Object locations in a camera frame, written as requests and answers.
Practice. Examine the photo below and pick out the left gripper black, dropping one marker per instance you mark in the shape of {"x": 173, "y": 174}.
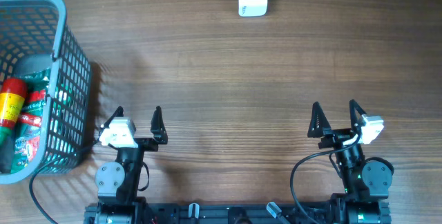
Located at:
{"x": 158, "y": 131}

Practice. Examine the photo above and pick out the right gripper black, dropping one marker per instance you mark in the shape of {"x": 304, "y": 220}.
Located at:
{"x": 334, "y": 136}

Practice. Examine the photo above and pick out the red coffee stick sachet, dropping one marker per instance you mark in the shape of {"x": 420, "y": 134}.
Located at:
{"x": 30, "y": 119}

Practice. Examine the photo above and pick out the red yellow sauce bottle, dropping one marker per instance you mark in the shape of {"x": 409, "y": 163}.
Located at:
{"x": 13, "y": 95}

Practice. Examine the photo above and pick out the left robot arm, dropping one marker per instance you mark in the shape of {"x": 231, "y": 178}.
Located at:
{"x": 118, "y": 182}

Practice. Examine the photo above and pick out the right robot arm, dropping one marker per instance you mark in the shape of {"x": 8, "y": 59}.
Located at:
{"x": 366, "y": 180}

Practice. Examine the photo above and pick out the dark item in basket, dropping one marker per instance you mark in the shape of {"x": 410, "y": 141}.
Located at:
{"x": 7, "y": 155}

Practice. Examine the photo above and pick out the green snack bag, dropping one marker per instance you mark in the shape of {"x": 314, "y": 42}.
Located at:
{"x": 26, "y": 136}

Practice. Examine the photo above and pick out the grey plastic mesh basket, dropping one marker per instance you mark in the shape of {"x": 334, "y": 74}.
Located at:
{"x": 34, "y": 37}

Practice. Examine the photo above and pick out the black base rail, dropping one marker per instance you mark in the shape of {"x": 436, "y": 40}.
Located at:
{"x": 321, "y": 212}

